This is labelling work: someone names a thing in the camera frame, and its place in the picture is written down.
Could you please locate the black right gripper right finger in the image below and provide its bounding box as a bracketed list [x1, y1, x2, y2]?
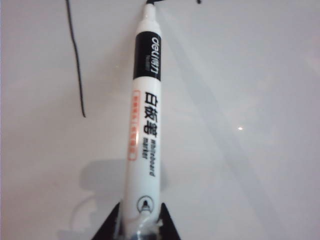
[155, 202, 181, 240]

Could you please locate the white black-banded whiteboard marker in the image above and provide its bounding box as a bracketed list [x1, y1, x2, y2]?
[120, 2, 164, 233]

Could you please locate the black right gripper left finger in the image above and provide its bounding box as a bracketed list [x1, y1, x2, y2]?
[93, 202, 126, 240]

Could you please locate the white glass whiteboard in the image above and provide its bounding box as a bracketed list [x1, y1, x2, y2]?
[0, 0, 320, 240]

